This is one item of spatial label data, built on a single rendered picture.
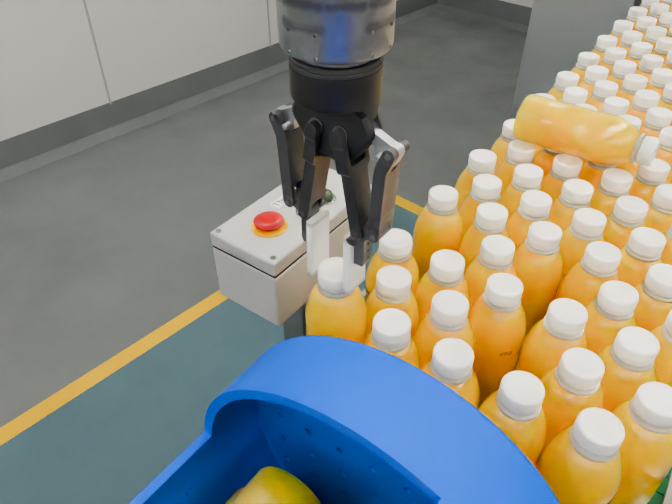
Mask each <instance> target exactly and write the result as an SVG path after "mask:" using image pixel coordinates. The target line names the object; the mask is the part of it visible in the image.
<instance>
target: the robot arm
mask: <svg viewBox="0 0 672 504"><path fill-rule="evenodd" d="M276 7H277V24H278V40H279V44H280V47H281V48H282V50H283V51H284V52H285V53H287V54H288V55H289V77H290V93H291V97H292V99H293V100H294V102H293V103H291V102H288V103H286V104H284V105H282V106H280V107H278V108H277V109H275V110H273V111H271V112H270V113H269V120H270V122H271V125H272V127H273V130H274V133H275V135H276V141H277V150H278V158H279V167H280V175H281V184H282V192H283V200H284V203H285V205H286V206H287V207H290V208H291V207H295V208H296V209H297V210H298V214H299V216H300V217H301V225H302V238H303V241H305V242H307V274H308V275H309V276H311V277H313V276H314V275H315V274H317V273H318V266H319V264H320V263H321V262H322V261H323V260H325V259H328V258H329V214H330V211H329V209H327V208H323V209H322V210H320V208H321V207H322V206H324V205H325V204H326V203H327V202H325V203H323V202H324V201H325V200H324V195H325V189H326V183H327V177H328V172H329V166H330V160H331V158H332V159H333V160H335V165H336V171H337V174H338V175H341V179H342V185H343V192H344V198H345V204H346V210H347V217H348V223H349V229H350V232H349V233H348V234H346V235H345V236H344V237H343V291H344V293H346V294H348V295H349V294H350V293H351V292H352V291H353V290H354V289H355V288H357V287H358V286H359V285H360V284H361V283H362V282H363V281H364V280H365V264H366V263H367V262H368V261H369V260H370V258H371V257H372V243H377V242H378V241H379V240H380V239H381V238H382V237H383V236H384V235H385V234H386V233H388V232H389V231H390V230H391V229H392V224H393V216H394V209H395V202H396V195H397V188H398V180H399V173H400V166H401V163H402V161H403V159H404V157H405V156H406V154H407V152H408V151H409V148H410V145H409V143H408V141H407V140H405V139H399V140H398V141H397V142H396V141H395V140H394V139H393V138H391V137H390V136H389V135H388V134H386V133H385V132H384V131H383V130H382V129H383V125H382V121H381V119H380V116H379V111H378V107H379V103H380V99H381V95H382V80H383V60H384V57H383V55H384V54H386V53H387V52H388V51H389V50H390V49H391V48H392V45H393V42H394V28H395V12H396V0H276ZM303 134H304V137H305V140H304V139H303ZM371 144H373V145H374V147H375V156H374V157H373V160H374V162H376V166H375V168H374V172H373V180H372V189H371V188H370V181H369V173H368V164H369V161H370V154H369V147H370V145H371ZM294 187H296V189H295V188H294Z"/></svg>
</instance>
